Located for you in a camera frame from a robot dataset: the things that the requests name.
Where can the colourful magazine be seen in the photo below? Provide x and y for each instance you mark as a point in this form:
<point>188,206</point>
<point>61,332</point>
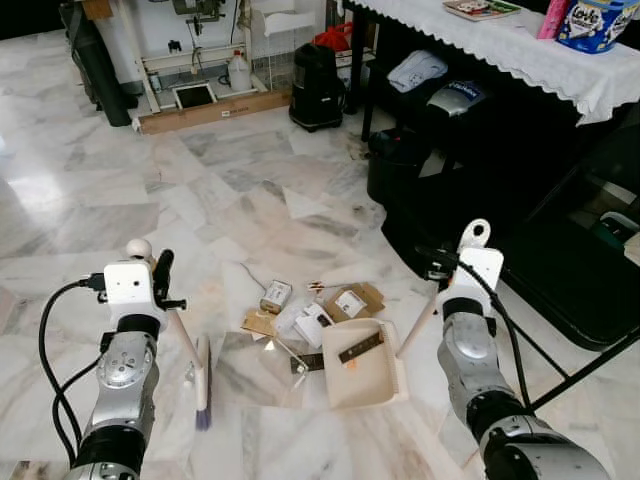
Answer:
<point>480,9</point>

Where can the black upright appliance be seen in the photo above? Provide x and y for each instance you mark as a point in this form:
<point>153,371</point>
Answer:
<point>317,90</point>

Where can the small candy wrapper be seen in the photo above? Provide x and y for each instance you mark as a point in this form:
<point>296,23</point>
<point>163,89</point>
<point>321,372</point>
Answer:
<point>320,286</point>

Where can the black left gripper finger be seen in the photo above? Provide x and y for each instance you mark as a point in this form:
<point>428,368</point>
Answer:
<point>163,272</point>

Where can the white paper box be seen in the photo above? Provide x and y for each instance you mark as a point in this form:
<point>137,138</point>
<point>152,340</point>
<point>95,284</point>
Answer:
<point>315,322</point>

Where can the red bag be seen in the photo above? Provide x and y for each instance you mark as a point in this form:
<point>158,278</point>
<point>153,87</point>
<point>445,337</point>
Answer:
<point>335,36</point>

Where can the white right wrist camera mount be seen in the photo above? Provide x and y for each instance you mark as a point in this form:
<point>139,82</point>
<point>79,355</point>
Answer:
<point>482,270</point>

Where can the flat brown cardboard piece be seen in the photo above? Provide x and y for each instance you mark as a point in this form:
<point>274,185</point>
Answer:
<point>258,322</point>

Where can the grey and blue appliance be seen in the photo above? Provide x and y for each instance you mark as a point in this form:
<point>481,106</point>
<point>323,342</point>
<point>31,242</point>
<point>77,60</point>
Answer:
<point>455,98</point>

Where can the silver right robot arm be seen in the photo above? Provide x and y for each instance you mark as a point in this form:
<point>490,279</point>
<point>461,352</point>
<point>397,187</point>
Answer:
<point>480,370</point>

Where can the clear plastic wrapper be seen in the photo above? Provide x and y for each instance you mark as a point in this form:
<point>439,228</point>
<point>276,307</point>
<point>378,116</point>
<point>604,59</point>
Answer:
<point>278,345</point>

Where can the long wooden plank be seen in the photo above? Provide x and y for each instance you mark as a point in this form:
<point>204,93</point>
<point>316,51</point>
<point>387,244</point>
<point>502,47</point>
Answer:
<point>215,110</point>

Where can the open brown cardboard box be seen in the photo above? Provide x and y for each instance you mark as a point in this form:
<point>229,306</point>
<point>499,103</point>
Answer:
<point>362,300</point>

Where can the table with white lace cloth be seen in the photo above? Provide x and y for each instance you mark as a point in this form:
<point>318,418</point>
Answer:
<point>540,60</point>

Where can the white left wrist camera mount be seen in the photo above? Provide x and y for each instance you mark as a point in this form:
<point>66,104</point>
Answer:
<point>128,288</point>

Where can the white metal rack frame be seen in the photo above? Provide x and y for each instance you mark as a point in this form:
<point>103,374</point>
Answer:
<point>150,60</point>

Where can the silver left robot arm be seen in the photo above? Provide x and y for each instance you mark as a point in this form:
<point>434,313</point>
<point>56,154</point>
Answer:
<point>125,380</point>

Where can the tall black bag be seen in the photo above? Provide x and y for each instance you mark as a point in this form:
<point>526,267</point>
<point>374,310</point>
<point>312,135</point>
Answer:
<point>95,60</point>

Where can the dark paper scrap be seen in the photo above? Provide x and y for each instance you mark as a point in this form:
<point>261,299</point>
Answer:
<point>306,363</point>

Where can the black strip scrap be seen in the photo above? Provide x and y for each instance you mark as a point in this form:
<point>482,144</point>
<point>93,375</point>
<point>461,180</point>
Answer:
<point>360,348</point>

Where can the cream plastic dustpan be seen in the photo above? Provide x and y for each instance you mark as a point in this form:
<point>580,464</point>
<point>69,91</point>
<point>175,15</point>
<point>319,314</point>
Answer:
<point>360,375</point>

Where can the pink packet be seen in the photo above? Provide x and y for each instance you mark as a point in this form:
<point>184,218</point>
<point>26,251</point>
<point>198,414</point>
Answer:
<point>552,18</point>

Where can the teal and white item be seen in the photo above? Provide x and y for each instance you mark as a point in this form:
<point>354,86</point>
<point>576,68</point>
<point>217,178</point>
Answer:
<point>618,228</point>

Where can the clear plastic jug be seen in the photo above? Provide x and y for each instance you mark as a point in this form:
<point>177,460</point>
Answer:
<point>239,74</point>

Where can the black waste bin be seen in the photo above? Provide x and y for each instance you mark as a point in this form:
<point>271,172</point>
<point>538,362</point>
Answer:
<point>395,168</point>

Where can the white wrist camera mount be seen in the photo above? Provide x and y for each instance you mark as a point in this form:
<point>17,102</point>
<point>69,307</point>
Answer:
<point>482,270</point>
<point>128,288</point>

